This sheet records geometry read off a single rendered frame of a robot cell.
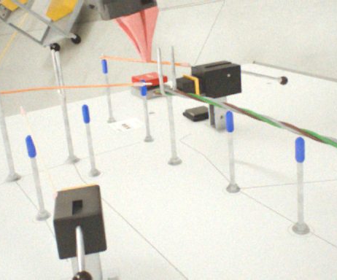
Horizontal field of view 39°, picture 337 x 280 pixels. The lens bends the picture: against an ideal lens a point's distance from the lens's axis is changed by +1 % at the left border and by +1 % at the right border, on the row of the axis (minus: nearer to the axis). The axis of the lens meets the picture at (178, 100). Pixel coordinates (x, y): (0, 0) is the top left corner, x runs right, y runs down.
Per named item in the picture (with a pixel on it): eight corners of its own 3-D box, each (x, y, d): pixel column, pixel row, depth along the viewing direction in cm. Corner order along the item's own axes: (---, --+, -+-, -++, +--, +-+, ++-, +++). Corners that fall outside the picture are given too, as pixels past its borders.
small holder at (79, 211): (53, 366, 30) (36, 263, 27) (60, 273, 38) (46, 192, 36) (128, 348, 30) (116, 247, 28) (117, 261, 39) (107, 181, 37)
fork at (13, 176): (4, 178, 56) (-21, 60, 52) (20, 173, 57) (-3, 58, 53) (6, 184, 55) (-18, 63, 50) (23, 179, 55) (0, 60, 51)
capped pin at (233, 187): (223, 191, 49) (219, 112, 46) (230, 184, 50) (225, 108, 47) (236, 194, 48) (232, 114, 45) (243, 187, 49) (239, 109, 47)
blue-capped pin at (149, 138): (155, 141, 64) (149, 79, 61) (145, 143, 63) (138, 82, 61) (152, 137, 65) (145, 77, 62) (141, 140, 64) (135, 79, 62)
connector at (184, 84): (213, 90, 63) (212, 76, 63) (182, 98, 61) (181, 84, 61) (201, 86, 66) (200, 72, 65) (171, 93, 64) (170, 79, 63)
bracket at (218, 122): (234, 130, 65) (233, 95, 64) (219, 133, 64) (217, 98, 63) (218, 120, 69) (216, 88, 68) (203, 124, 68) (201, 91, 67)
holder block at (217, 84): (242, 92, 65) (241, 64, 64) (206, 100, 63) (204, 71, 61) (226, 87, 68) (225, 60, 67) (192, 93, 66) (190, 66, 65)
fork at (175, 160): (179, 157, 58) (169, 44, 54) (185, 162, 56) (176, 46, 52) (164, 162, 57) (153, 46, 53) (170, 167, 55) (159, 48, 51)
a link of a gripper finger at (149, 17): (173, 60, 62) (155, -11, 59) (122, 78, 59) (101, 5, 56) (153, 52, 68) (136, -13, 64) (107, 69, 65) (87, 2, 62)
